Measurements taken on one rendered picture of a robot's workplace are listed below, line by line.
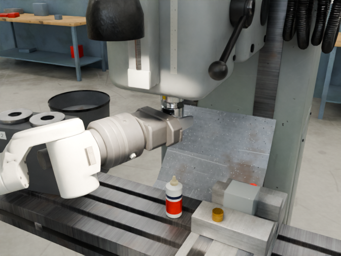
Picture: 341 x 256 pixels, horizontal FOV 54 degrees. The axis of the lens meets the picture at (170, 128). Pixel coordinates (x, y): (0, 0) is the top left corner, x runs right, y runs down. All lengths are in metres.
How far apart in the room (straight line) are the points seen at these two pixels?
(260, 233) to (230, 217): 0.07
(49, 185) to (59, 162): 0.42
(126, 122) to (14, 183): 0.20
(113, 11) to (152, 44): 0.15
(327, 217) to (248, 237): 1.97
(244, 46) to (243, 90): 0.33
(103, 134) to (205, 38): 0.23
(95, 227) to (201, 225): 0.28
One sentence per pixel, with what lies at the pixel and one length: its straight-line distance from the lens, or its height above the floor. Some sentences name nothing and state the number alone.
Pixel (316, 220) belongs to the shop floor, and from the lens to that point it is 2.56.
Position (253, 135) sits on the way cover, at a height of 1.08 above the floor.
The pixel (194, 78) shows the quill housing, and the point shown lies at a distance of 0.55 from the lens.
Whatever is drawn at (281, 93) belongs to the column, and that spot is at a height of 1.20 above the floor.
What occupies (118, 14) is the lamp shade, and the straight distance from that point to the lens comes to 0.41.
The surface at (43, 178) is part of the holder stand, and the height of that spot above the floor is 1.02.
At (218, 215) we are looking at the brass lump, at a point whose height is 1.09.
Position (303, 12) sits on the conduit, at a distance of 0.77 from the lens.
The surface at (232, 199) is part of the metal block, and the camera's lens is 0.70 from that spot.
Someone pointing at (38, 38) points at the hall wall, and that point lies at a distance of 7.07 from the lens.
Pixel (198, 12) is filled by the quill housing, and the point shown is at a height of 1.46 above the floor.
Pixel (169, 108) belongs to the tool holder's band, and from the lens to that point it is 0.67.
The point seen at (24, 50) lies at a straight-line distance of 6.82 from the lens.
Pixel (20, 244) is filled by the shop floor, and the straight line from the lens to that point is 2.39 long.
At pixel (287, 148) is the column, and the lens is 1.06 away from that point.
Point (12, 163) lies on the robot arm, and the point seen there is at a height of 1.25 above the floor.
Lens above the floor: 1.51
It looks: 24 degrees down
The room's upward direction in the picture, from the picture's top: straight up
